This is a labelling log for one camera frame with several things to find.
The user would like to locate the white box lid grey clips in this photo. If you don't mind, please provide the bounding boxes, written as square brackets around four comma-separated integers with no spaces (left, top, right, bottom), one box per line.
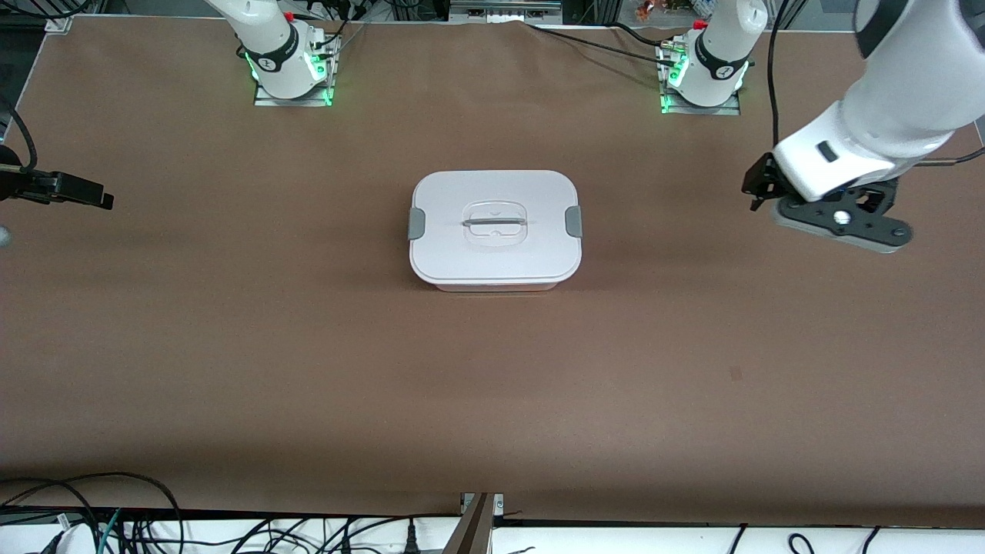
[408,169,583,284]

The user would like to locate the pink plastic box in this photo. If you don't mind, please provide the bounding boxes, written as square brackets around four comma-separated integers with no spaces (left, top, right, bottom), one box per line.
[429,279,564,294]

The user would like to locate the brown table cover sheet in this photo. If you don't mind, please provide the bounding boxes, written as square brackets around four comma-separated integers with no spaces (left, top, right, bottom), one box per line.
[0,15,985,529]

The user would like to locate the aluminium profile beam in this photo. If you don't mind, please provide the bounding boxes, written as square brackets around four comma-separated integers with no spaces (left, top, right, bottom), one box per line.
[442,492,506,554]

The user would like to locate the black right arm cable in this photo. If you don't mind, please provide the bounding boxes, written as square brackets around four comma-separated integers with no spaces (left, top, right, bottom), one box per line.
[0,92,38,175]

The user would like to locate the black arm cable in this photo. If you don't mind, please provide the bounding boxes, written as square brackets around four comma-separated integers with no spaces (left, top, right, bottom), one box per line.
[767,0,806,149]
[0,92,38,175]

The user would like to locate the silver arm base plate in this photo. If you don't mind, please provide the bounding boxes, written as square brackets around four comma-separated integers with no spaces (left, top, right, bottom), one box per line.
[659,42,743,117]
[253,35,338,108]

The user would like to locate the black left camera mount bracket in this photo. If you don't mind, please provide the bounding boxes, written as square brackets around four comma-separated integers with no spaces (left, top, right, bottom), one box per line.
[776,175,915,255]

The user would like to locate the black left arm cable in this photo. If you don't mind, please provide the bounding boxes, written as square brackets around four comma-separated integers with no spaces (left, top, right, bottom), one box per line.
[767,0,806,149]

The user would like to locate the black cable on table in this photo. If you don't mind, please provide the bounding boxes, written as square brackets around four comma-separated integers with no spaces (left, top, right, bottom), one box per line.
[526,23,678,67]
[608,22,675,48]

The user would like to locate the long black looped cable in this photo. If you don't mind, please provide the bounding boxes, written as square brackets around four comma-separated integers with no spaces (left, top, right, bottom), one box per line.
[0,471,186,554]

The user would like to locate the aluminium frame rail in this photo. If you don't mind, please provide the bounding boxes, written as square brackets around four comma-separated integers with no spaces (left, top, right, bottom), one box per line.
[449,0,563,25]

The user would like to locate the green cable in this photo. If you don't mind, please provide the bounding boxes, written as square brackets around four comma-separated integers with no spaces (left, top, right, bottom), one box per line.
[98,508,125,554]

